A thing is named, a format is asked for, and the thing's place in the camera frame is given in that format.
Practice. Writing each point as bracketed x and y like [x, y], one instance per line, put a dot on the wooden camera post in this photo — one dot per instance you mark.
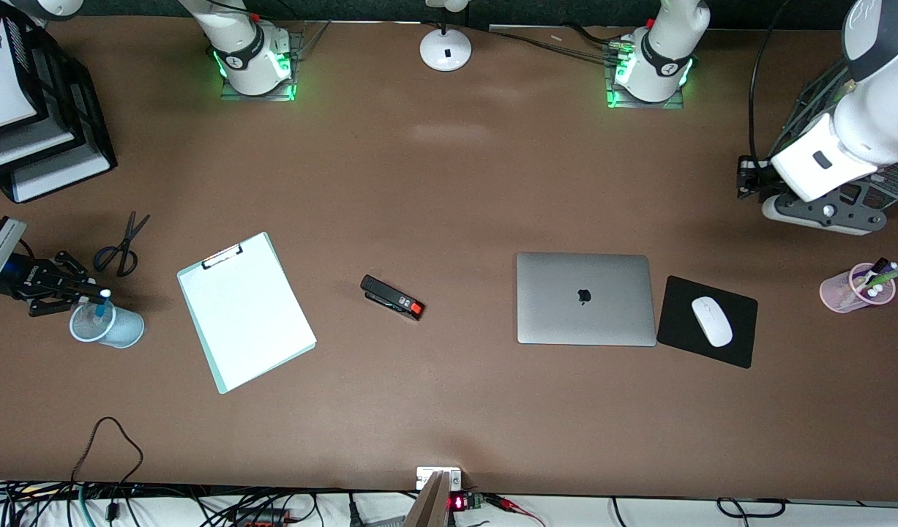
[428, 509]

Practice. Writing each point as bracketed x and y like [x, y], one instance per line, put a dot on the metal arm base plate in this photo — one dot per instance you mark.
[258, 97]
[639, 105]

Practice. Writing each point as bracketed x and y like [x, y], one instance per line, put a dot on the black scissors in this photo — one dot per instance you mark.
[127, 241]

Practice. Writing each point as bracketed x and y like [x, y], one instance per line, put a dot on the blue marker white cap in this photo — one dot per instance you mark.
[105, 294]

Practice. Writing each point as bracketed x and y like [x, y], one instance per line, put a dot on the red digit display module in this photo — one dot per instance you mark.
[457, 503]

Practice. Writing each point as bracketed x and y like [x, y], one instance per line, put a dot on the white clamp bracket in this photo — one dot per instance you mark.
[421, 477]

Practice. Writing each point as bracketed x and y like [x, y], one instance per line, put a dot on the black mesh desk organizer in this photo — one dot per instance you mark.
[895, 179]

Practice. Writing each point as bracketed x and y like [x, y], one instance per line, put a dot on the pink translucent pen cup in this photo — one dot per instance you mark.
[836, 293]

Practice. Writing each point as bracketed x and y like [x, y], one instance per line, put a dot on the white computer mouse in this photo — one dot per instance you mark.
[712, 322]

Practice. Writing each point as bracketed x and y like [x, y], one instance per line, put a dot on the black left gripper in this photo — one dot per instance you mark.
[750, 178]

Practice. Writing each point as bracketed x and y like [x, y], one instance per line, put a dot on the white paper stack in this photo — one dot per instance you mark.
[2, 95]

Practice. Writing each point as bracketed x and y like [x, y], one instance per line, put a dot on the teal clipboard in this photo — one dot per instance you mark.
[219, 377]

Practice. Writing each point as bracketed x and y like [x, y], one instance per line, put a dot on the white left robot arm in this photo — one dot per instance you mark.
[866, 110]

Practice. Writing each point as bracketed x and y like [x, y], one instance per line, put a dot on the white capped pen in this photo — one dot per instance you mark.
[874, 291]

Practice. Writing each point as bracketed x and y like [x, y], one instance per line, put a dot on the black stacked paper tray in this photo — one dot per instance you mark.
[90, 139]

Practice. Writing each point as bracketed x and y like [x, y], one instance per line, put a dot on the white paper sheet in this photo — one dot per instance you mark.
[251, 322]

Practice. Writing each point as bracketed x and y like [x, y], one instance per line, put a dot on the black mouse pad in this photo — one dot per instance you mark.
[675, 329]

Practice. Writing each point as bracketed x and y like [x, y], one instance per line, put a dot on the blue mesh pen cup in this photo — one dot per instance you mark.
[130, 329]

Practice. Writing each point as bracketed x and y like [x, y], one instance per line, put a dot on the green pen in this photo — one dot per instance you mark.
[895, 274]

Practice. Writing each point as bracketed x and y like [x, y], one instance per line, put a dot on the black stapler orange tip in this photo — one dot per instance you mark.
[390, 296]

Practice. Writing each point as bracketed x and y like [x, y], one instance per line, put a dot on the silver laptop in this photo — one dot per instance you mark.
[566, 307]

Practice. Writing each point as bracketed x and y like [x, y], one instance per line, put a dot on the white desk lamp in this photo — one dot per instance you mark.
[446, 53]

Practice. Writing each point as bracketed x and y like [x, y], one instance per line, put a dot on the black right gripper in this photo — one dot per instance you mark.
[40, 279]

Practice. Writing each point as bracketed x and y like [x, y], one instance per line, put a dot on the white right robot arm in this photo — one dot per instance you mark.
[244, 51]

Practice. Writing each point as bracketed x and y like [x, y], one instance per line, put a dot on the black orange power connector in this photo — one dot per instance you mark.
[266, 518]

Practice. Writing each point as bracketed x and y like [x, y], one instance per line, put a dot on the black marker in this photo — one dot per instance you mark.
[879, 265]

